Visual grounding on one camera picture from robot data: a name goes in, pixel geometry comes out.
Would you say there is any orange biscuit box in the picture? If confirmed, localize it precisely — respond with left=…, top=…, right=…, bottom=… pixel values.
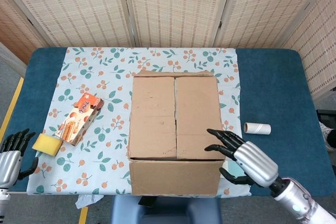
left=54, top=92, right=104, bottom=147

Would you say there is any yellow sponge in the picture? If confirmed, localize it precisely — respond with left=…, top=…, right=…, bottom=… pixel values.
left=31, top=133, right=64, bottom=157

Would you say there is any light blue flat carton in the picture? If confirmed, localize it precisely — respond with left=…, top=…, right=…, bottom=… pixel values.
left=226, top=159, right=247, bottom=177

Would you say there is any red cardboard box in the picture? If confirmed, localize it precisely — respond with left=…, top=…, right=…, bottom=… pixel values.
left=128, top=69, right=226, bottom=197

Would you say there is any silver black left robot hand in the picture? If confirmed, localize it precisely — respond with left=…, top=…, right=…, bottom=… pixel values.
left=0, top=129, right=39, bottom=189

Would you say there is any white shoe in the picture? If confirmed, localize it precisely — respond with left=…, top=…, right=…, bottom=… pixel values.
left=321, top=123, right=336, bottom=151

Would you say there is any black floor object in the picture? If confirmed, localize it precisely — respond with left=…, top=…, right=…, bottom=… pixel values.
left=316, top=110, right=336, bottom=126

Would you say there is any crumpled white tissue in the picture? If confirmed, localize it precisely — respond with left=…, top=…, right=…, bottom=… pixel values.
left=75, top=194, right=104, bottom=210

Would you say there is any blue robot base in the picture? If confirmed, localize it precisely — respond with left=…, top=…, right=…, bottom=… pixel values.
left=110, top=196, right=223, bottom=224

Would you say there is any cardboard paper tube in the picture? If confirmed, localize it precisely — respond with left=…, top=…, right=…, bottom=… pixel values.
left=244, top=122, right=272, bottom=135

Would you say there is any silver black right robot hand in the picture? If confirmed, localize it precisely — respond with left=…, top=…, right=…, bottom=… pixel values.
left=204, top=129, right=279, bottom=188

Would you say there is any woven folding screen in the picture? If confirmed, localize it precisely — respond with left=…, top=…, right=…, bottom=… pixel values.
left=0, top=0, right=336, bottom=101

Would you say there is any floral print tablecloth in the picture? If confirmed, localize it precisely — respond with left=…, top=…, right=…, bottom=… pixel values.
left=27, top=47, right=253, bottom=198

